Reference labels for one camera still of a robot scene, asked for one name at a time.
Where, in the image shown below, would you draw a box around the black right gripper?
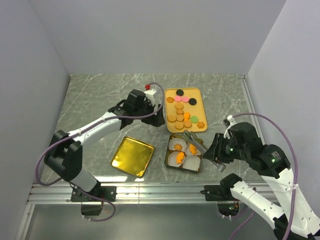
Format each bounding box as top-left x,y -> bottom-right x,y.
201,131 -> 248,162

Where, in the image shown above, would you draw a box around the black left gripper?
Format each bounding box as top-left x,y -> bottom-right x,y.
134,99 -> 166,127

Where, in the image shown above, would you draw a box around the metal serving tongs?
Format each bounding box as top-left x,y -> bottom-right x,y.
182,130 -> 226,173

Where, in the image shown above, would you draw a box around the orange fish cookie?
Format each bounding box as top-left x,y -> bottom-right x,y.
183,112 -> 191,121
175,152 -> 185,165
188,144 -> 198,156

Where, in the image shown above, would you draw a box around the orange swirl cookie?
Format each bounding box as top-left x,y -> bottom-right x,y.
173,143 -> 183,151

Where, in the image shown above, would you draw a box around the gold tin lid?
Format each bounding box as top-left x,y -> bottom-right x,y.
110,136 -> 155,178

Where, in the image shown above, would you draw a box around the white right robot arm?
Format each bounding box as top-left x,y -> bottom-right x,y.
202,115 -> 320,240

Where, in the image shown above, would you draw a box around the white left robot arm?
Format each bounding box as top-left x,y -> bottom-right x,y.
41,88 -> 165,201

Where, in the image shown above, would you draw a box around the round biscuit sandwich cookie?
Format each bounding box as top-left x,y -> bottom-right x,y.
174,121 -> 185,130
167,114 -> 177,123
175,102 -> 184,110

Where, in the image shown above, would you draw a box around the orange flower cookie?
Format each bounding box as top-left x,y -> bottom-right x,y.
176,114 -> 184,122

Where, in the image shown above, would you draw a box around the brown oval cookie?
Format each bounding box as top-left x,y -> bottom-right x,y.
176,108 -> 184,115

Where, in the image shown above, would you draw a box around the white paper cup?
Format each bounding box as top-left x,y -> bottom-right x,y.
168,137 -> 187,152
182,155 -> 201,171
185,143 -> 201,156
167,151 -> 185,168

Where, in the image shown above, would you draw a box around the yellow cookie tray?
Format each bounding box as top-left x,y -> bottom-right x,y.
164,87 -> 208,133

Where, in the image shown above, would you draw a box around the pink macaron cookie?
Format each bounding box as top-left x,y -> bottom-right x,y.
174,95 -> 182,102
182,96 -> 189,103

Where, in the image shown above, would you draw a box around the brown round cookie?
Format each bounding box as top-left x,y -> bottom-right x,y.
183,120 -> 192,128

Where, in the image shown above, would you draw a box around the tan flower cookie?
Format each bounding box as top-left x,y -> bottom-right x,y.
197,121 -> 206,129

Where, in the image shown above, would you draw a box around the black sandwich cookie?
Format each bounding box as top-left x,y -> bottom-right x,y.
176,89 -> 184,97
188,98 -> 197,106

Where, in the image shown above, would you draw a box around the green macaron cookie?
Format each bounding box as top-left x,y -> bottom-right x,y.
189,115 -> 199,124

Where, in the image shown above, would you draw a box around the black gold cookie tin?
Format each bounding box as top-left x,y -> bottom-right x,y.
164,134 -> 202,174

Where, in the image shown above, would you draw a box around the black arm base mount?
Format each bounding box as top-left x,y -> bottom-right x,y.
200,185 -> 234,202

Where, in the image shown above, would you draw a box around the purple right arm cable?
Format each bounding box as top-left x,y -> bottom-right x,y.
224,112 -> 299,240

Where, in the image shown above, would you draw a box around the aluminium table rail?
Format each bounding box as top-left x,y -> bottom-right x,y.
27,181 -> 283,206

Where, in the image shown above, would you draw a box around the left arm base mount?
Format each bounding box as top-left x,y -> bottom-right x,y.
70,186 -> 117,203

